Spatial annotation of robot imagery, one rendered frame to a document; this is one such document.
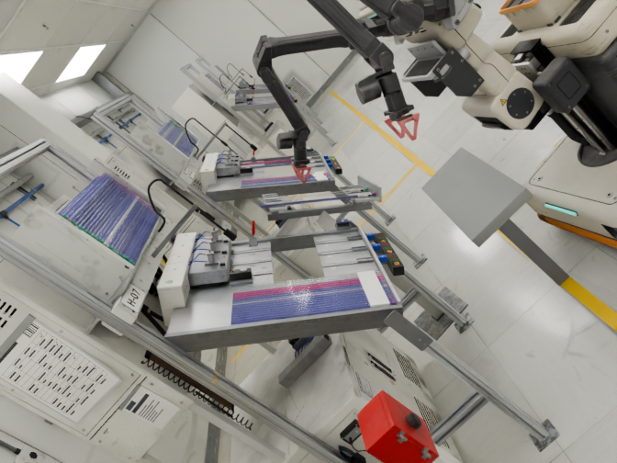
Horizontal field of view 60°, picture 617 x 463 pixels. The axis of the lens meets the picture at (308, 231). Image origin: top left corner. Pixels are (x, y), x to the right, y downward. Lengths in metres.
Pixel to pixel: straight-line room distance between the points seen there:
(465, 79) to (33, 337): 1.53
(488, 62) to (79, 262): 1.45
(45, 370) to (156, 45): 8.19
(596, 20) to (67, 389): 1.94
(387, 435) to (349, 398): 0.50
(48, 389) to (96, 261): 0.40
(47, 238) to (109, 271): 0.19
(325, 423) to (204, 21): 8.26
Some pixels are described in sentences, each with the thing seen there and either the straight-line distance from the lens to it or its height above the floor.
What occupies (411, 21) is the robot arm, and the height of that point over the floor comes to 1.23.
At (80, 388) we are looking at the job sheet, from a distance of 1.79.
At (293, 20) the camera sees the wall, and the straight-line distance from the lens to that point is 9.50.
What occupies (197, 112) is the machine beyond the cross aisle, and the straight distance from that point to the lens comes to 6.48.
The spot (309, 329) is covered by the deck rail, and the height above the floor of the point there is 0.89.
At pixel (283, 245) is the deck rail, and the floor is 0.92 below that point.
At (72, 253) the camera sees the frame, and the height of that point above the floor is 1.55.
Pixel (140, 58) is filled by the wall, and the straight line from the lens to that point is 9.67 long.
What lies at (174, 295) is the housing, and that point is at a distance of 1.79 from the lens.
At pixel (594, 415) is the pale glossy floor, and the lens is 2.03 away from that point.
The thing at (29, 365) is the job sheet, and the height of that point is 1.45.
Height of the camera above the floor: 1.55
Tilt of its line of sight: 17 degrees down
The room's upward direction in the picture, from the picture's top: 51 degrees counter-clockwise
